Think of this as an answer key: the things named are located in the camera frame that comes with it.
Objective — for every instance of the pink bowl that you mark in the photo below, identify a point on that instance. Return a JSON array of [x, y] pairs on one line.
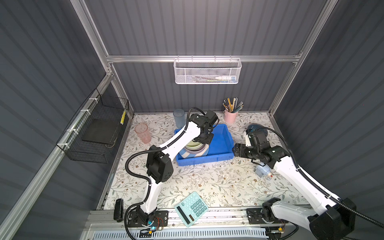
[[198, 150]]

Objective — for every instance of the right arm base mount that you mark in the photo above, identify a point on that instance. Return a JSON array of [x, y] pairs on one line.
[[264, 214]]

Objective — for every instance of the teal calculator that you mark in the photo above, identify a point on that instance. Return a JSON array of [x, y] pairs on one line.
[[191, 209]]

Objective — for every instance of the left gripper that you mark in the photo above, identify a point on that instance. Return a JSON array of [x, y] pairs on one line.
[[208, 140]]

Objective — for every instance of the black remote on rail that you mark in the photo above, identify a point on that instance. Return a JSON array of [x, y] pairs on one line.
[[118, 210]]

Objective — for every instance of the yellow tag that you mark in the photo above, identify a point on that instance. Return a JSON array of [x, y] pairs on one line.
[[123, 117]]

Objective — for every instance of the white wire mesh basket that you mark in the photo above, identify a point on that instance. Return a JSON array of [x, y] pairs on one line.
[[185, 68]]

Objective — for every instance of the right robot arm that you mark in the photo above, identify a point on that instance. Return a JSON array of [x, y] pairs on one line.
[[330, 217]]

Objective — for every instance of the small light blue cup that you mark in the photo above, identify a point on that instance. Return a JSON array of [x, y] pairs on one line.
[[263, 171]]

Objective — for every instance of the black slab in basket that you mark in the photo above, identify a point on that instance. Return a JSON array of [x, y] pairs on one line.
[[101, 132]]

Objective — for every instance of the pencils bundle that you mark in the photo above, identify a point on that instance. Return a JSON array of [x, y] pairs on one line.
[[233, 106]]

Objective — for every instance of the blue grey bowl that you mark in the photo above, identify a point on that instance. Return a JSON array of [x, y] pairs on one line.
[[253, 127]]

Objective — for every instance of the black wire basket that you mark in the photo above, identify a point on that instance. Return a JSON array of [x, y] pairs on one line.
[[98, 106]]

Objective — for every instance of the blue translucent tumbler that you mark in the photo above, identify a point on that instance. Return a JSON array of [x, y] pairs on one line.
[[180, 118]]

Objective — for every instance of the pens in white basket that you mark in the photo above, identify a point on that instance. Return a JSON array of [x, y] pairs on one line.
[[215, 79]]

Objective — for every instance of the green bowl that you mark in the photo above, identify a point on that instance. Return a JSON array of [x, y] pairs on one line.
[[194, 145]]

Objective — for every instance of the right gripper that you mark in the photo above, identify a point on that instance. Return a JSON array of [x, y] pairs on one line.
[[241, 147]]

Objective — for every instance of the pink translucent tumbler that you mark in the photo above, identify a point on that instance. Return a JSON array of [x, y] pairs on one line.
[[143, 132]]

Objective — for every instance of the blue plastic bin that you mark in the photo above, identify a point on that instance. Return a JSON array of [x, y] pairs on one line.
[[220, 149]]

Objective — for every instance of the pink pencil cup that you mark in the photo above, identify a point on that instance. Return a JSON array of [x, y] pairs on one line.
[[230, 118]]

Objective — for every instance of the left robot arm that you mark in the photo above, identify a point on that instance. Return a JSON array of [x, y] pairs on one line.
[[198, 128]]

